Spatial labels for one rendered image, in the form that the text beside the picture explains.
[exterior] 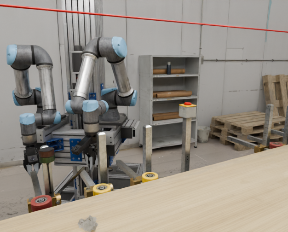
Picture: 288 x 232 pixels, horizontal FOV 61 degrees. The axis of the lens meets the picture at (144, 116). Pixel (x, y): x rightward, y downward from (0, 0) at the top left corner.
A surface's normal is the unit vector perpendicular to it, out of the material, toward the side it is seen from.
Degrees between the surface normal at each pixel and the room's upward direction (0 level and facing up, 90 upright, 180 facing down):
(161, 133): 90
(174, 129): 90
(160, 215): 0
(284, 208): 0
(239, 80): 90
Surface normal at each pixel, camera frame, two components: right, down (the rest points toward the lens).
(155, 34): 0.40, 0.20
